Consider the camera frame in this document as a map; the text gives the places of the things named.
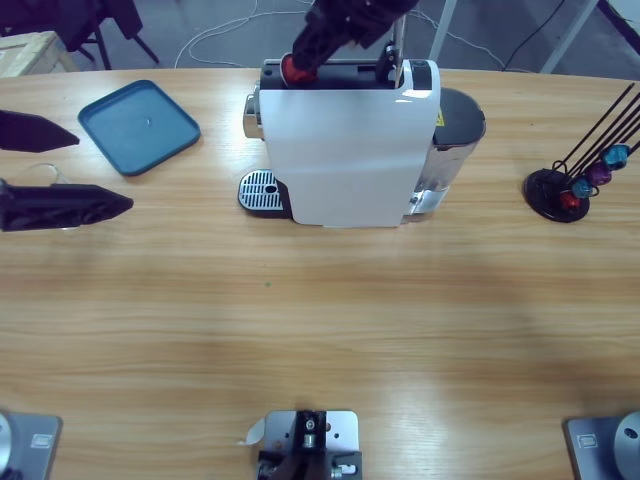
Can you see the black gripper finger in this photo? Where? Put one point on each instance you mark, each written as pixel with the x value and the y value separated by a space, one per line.
pixel 60 207
pixel 332 47
pixel 307 42
pixel 35 132

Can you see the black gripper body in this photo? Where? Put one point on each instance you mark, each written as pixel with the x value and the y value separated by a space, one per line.
pixel 365 20

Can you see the red coffee capsule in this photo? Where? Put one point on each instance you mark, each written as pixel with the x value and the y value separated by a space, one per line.
pixel 295 76
pixel 569 201

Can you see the clear drinking glass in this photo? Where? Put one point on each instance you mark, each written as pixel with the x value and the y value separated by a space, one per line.
pixel 37 175

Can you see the white capsule coffee machine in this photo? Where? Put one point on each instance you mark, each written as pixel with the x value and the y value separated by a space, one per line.
pixel 345 150

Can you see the teal coffee capsule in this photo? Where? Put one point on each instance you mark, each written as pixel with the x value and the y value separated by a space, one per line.
pixel 581 188
pixel 615 155

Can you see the purple coffee capsule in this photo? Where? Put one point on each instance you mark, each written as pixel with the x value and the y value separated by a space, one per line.
pixel 598 173

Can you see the wooden crate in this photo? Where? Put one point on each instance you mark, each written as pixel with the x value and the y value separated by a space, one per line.
pixel 30 52

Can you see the blue plastic tray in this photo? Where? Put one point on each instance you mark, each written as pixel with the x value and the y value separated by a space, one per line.
pixel 140 125

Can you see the black chair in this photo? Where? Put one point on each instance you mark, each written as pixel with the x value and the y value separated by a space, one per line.
pixel 115 20

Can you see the black drip tray silver grille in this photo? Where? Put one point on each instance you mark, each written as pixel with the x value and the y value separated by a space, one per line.
pixel 257 190

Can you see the black capsule holder with rods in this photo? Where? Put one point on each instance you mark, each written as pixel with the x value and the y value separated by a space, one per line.
pixel 545 195

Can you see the dark metal bar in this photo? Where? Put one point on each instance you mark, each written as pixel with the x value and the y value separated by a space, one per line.
pixel 625 22

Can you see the white paper tag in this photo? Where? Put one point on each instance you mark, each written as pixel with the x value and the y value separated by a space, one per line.
pixel 255 432

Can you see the white metal frame leg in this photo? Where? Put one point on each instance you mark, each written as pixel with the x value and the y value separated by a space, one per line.
pixel 570 35
pixel 442 30

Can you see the grey camera mount with post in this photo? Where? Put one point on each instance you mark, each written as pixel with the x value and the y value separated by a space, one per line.
pixel 310 440

